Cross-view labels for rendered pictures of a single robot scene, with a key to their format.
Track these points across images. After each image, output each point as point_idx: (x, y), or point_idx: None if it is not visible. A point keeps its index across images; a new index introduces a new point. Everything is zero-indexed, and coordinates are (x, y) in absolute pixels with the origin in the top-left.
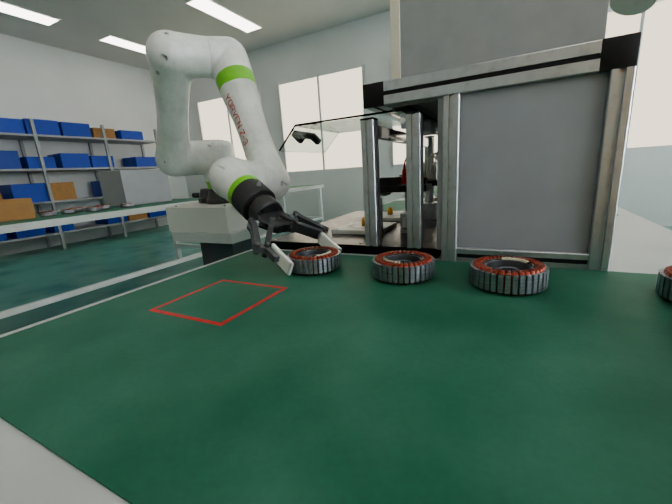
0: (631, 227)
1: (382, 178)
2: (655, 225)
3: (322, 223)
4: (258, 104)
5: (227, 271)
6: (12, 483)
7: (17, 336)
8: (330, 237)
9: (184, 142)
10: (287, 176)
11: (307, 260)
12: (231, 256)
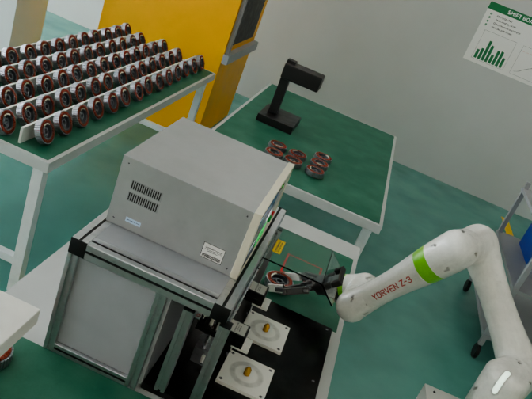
0: (43, 286)
1: (262, 284)
2: (19, 284)
3: (314, 376)
4: (394, 267)
5: (322, 296)
6: (289, 228)
7: (347, 265)
8: (285, 319)
9: (490, 335)
10: (338, 298)
11: (279, 271)
12: (342, 322)
